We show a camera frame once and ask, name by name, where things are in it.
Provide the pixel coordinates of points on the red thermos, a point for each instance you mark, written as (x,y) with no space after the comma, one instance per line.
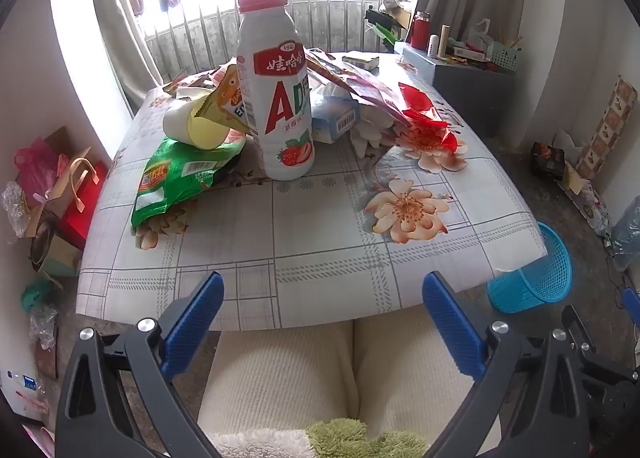
(420,33)

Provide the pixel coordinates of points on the black and green device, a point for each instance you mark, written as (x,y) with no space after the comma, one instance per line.
(380,26)

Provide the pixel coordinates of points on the beige cardboard tube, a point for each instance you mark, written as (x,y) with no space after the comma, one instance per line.
(444,41)

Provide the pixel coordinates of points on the clear plastic bag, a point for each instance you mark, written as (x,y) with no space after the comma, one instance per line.
(14,208)

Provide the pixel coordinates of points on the small white bottle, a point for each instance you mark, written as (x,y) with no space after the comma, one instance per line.
(433,46)

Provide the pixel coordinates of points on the white crumpled paper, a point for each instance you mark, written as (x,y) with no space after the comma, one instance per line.
(565,138)

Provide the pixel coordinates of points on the blue water jug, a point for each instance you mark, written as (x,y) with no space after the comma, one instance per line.
(629,238)

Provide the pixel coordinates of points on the red clear plastic wrapper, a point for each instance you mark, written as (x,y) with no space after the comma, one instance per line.
(420,108)

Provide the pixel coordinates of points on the blue plastic wastebasket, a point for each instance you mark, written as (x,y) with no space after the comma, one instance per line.
(540,283)

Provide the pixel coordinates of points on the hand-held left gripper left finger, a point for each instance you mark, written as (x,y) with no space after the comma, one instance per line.
(197,323)

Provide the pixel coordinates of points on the orange snack wrapper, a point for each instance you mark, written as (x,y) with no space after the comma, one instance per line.
(227,93)

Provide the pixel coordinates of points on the white and red flat box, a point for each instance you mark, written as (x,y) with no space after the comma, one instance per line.
(467,51)

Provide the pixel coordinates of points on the beige paper sheet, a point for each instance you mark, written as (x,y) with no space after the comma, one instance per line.
(575,178)

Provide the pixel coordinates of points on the white milk bottle pink cap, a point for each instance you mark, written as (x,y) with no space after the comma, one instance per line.
(280,138)

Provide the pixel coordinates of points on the green snack bag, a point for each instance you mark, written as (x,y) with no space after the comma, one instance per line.
(170,178)

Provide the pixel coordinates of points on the white plastic bag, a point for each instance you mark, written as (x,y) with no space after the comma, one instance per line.
(482,31)

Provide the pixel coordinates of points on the pink plastic bag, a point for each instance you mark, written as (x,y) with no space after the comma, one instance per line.
(35,163)

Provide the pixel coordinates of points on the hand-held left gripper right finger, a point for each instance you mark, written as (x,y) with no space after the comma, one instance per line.
(450,328)

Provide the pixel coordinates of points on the small cardboard box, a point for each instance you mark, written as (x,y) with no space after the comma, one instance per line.
(361,61)

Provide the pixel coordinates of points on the red gift bag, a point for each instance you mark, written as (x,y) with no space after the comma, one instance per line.
(80,223)

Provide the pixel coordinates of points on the dark snack bag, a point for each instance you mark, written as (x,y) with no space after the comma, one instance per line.
(547,158)

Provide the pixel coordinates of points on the grey cabinet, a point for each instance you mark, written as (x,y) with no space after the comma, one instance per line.
(470,93)

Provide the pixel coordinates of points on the metal window railing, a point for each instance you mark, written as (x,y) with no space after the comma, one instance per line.
(325,23)

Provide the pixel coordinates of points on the red striped wrappers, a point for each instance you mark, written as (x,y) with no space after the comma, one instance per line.
(370,88)

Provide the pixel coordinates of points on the white paper cup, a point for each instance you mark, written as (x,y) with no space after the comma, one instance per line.
(200,133)

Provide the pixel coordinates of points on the printed plastic bag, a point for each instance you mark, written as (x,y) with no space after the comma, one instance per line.
(595,210)

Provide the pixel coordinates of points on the person's cream trousers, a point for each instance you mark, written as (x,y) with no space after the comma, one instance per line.
(280,368)

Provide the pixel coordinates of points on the patterned wallpaper roll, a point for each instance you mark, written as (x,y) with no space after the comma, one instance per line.
(610,128)

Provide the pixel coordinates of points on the green plastic bag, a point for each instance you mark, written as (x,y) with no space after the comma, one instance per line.
(35,294)

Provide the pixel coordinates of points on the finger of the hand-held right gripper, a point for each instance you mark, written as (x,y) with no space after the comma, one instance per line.
(632,305)
(580,338)

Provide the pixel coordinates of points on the green fuzzy garment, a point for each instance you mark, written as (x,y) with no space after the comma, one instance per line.
(360,438)

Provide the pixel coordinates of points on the floral tablecloth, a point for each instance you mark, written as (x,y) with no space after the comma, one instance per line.
(300,238)

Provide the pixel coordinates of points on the green plastic basket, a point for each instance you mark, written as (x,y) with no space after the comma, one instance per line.
(502,58)

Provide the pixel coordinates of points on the blue tissue box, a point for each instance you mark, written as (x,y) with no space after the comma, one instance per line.
(332,123)

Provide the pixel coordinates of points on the beige plush toy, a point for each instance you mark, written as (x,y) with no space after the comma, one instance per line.
(397,1)

